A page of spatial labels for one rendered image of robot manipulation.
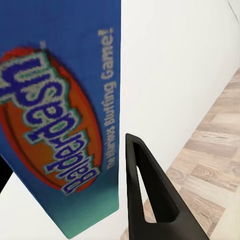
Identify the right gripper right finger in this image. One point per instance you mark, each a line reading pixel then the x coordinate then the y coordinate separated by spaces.
pixel 174 219

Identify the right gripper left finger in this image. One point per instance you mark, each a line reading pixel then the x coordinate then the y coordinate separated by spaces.
pixel 5 173

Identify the bed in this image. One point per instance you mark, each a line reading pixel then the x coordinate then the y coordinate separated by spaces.
pixel 228 227

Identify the board game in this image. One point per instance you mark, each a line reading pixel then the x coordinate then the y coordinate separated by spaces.
pixel 60 86

